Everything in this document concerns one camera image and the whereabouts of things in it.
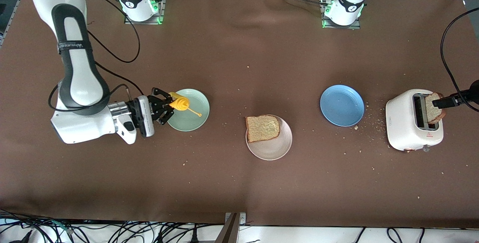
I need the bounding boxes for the grey metal bracket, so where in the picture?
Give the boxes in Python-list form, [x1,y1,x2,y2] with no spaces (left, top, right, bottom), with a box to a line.
[215,212,247,243]

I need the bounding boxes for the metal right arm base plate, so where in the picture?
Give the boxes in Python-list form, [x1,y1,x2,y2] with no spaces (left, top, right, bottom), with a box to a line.
[124,0,167,25]

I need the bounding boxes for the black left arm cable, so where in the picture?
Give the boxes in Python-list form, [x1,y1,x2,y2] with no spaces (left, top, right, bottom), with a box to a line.
[440,7,479,112]

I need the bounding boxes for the brown bread slice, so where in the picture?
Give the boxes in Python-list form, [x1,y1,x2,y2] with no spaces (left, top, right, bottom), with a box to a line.
[245,115,281,143]
[425,92,447,125]

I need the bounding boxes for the pale green plate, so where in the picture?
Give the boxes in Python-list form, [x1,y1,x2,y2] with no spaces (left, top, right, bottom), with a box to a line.
[164,89,210,132]

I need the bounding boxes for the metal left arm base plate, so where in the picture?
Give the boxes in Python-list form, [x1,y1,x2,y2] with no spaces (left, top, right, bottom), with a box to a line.
[320,0,361,30]

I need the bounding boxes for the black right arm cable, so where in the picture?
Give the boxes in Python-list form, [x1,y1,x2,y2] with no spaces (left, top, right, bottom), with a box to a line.
[48,61,147,111]
[80,0,141,64]

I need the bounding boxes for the yellow mustard squeeze bottle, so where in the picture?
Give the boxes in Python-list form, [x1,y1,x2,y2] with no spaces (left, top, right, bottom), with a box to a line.
[168,92,202,117]

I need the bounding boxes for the tangled black floor cables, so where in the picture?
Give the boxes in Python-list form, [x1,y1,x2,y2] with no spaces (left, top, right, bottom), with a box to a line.
[0,209,225,243]

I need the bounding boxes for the brown table cloth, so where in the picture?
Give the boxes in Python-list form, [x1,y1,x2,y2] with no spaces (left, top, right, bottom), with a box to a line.
[0,0,479,229]

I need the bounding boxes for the blue plate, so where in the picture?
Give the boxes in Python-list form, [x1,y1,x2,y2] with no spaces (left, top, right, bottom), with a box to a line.
[320,84,365,127]

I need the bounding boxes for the beige plate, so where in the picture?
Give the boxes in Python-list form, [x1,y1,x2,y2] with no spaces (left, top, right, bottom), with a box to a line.
[245,115,293,161]

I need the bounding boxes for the white toaster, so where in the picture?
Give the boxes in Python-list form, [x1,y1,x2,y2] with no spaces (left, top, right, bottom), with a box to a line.
[385,89,444,152]

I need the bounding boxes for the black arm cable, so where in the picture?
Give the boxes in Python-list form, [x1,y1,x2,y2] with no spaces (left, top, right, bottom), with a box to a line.
[80,0,141,64]
[440,7,479,112]
[48,61,147,111]

